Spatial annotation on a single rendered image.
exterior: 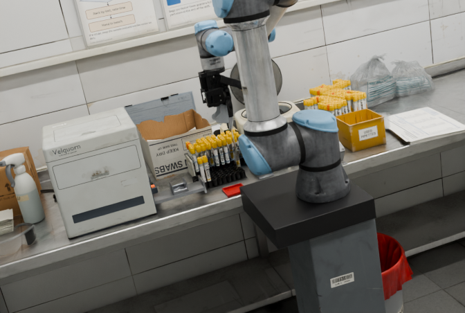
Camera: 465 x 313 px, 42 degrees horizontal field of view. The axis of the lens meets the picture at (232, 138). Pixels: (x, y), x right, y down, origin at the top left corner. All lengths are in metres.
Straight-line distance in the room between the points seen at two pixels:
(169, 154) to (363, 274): 0.83
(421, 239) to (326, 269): 1.15
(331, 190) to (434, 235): 1.24
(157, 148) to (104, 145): 0.38
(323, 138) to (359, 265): 0.38
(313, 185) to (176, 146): 0.70
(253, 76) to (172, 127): 1.00
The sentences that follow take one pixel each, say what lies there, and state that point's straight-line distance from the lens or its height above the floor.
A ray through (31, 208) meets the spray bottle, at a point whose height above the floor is 0.93.
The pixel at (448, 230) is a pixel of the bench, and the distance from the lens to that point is 2.88.
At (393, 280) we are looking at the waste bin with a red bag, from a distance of 2.32.
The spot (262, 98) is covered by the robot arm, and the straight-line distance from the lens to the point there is 1.53.
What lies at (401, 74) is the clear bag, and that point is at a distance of 2.72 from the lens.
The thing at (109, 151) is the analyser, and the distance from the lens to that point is 1.86.
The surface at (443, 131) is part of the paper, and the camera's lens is 2.22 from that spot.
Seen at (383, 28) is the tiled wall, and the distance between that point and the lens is 2.82.
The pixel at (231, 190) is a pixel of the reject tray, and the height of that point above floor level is 0.88.
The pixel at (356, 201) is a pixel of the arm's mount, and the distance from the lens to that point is 1.66.
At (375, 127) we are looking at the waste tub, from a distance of 2.17.
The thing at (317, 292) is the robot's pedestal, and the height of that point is 0.70.
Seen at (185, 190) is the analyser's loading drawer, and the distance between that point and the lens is 1.95.
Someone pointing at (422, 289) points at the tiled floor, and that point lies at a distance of 2.98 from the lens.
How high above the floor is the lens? 1.65
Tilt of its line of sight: 18 degrees down
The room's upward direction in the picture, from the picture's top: 11 degrees counter-clockwise
